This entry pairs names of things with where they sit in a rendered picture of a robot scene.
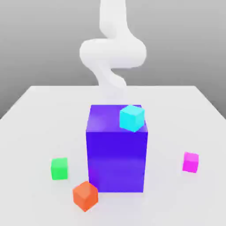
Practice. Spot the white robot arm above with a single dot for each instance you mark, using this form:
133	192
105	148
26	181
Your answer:
113	53

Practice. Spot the small magenta cube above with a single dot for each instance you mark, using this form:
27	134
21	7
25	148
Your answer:
190	162

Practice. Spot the small orange cube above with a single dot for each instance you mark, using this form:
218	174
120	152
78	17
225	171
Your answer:
85	196

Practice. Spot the small green cube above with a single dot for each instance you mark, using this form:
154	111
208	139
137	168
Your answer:
59	169

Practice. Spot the small cyan cube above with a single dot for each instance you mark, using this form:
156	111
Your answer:
131	118

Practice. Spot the large purple box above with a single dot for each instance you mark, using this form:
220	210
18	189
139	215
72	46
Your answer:
115	158

